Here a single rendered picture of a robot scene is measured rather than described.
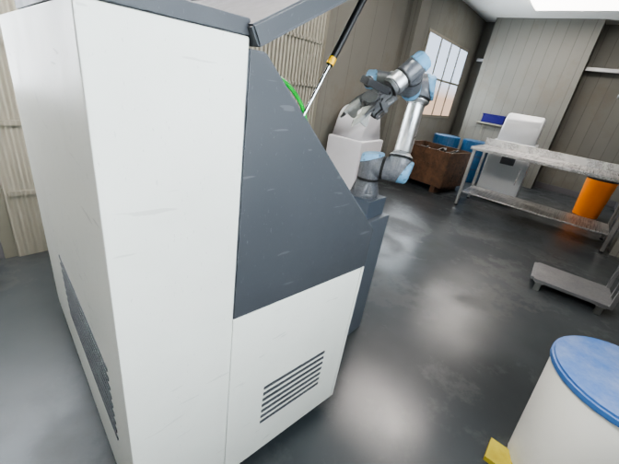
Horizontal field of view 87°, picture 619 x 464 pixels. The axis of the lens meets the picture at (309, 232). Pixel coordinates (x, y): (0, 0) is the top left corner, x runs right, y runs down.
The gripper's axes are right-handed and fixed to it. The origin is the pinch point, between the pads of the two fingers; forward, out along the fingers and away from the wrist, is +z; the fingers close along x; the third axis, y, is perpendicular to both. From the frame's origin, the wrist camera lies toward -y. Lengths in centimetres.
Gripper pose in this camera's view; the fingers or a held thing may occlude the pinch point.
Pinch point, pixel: (347, 118)
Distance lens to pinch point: 127.1
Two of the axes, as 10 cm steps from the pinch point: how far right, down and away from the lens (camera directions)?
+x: -4.6, -6.2, 6.4
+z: -7.7, 6.4, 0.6
